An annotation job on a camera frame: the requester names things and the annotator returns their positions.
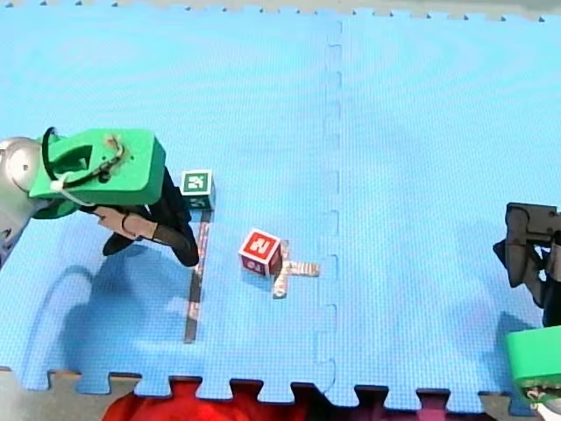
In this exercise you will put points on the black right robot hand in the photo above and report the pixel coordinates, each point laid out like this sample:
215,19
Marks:
521,245

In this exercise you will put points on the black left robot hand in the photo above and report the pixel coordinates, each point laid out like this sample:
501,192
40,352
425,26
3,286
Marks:
173,219

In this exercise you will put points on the green cube white marks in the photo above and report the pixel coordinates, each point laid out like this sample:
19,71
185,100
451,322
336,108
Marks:
196,186

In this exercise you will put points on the red cube white marks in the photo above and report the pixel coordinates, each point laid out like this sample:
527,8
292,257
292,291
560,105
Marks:
258,252

